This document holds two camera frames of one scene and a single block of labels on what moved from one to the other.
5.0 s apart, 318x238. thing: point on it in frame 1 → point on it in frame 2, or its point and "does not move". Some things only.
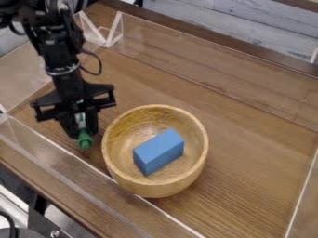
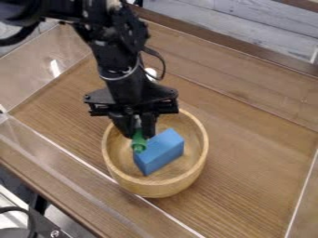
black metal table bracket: x=39 y=222 does not move
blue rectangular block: x=158 y=152 does not move
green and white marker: x=85 y=136 → x=140 y=142
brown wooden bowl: x=130 y=131 does not move
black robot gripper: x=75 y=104 → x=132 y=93
